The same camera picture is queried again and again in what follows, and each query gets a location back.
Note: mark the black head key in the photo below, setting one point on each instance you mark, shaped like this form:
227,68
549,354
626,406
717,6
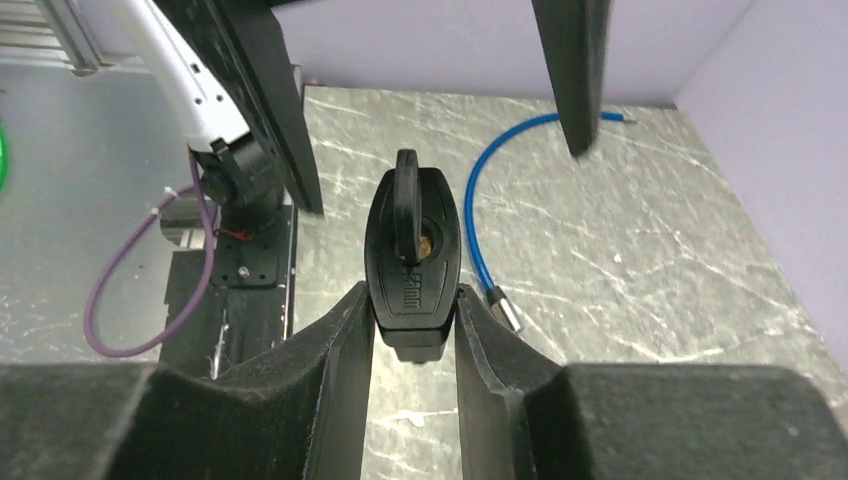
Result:
407,207

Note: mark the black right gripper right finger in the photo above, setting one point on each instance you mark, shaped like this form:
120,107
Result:
524,416

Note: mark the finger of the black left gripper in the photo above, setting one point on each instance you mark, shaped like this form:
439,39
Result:
242,45
574,39

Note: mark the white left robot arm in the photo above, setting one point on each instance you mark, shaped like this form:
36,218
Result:
202,107

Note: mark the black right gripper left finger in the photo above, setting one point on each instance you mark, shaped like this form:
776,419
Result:
297,411

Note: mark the green cable lock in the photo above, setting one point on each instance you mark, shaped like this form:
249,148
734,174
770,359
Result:
4,159

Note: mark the aluminium frame rail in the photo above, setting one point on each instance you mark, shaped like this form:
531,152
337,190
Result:
51,34

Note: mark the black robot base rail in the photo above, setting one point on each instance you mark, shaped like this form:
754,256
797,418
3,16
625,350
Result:
247,308

